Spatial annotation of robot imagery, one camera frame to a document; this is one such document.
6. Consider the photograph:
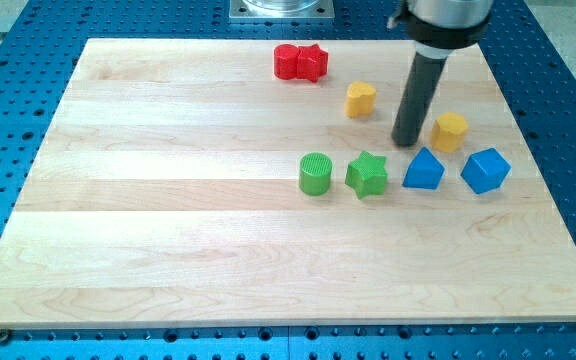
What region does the red cylinder block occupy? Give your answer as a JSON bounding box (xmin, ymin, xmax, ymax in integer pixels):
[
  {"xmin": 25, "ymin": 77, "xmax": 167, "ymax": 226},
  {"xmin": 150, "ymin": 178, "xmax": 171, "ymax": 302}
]
[{"xmin": 273, "ymin": 44, "xmax": 299, "ymax": 80}]

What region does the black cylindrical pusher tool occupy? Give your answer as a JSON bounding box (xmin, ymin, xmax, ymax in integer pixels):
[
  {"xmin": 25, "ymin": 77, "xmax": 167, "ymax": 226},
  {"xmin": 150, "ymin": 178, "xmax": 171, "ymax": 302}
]
[{"xmin": 391, "ymin": 53, "xmax": 446, "ymax": 147}]

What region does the blue cube block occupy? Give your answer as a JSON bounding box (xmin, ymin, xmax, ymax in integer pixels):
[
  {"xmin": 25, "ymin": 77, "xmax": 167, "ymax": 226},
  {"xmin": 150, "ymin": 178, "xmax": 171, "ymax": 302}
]
[{"xmin": 461, "ymin": 148, "xmax": 511, "ymax": 194}]

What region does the blue triangle block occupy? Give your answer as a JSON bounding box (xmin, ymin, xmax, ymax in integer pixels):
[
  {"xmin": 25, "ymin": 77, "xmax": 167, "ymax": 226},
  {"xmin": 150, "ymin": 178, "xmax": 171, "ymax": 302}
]
[{"xmin": 402, "ymin": 147, "xmax": 445, "ymax": 190}]

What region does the green star block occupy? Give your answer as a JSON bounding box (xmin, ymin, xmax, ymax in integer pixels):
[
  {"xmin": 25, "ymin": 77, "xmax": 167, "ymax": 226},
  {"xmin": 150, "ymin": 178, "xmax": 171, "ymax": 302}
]
[{"xmin": 345, "ymin": 151, "xmax": 388, "ymax": 199}]

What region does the yellow hexagon block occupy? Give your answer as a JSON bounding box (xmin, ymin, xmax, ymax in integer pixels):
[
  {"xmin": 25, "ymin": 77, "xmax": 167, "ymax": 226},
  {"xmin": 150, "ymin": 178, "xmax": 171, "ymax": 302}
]
[{"xmin": 430, "ymin": 112, "xmax": 469, "ymax": 153}]

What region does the red star block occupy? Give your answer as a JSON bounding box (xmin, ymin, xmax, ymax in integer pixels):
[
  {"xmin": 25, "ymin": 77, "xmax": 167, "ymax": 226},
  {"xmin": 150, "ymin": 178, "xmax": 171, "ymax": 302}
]
[{"xmin": 297, "ymin": 44, "xmax": 328, "ymax": 82}]

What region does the wooden board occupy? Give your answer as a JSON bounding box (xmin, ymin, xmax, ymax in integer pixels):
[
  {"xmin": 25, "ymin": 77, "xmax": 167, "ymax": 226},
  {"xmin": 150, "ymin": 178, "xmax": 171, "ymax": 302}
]
[{"xmin": 0, "ymin": 38, "xmax": 576, "ymax": 329}]

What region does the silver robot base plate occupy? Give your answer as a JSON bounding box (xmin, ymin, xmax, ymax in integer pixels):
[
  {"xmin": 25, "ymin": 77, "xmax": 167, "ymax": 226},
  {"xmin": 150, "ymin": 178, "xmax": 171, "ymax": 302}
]
[{"xmin": 229, "ymin": 0, "xmax": 335, "ymax": 22}]

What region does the green cylinder block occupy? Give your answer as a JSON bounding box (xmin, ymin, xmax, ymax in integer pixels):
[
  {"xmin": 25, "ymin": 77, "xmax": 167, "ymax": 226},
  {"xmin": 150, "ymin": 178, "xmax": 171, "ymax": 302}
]
[{"xmin": 299, "ymin": 152, "xmax": 333, "ymax": 196}]

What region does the blue perforated metal table plate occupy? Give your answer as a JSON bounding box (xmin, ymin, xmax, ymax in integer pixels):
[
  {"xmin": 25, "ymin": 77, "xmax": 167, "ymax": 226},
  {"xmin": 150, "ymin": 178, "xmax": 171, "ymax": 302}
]
[{"xmin": 0, "ymin": 0, "xmax": 576, "ymax": 359}]

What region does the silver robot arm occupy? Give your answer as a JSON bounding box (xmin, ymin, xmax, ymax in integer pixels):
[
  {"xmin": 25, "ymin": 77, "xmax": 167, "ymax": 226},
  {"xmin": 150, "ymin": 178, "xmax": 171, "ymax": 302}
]
[{"xmin": 387, "ymin": 0, "xmax": 493, "ymax": 60}]

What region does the yellow heart block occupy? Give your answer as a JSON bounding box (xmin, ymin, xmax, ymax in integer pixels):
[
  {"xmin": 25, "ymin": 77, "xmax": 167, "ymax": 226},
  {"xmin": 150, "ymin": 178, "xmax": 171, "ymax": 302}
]
[{"xmin": 344, "ymin": 81, "xmax": 377, "ymax": 118}]

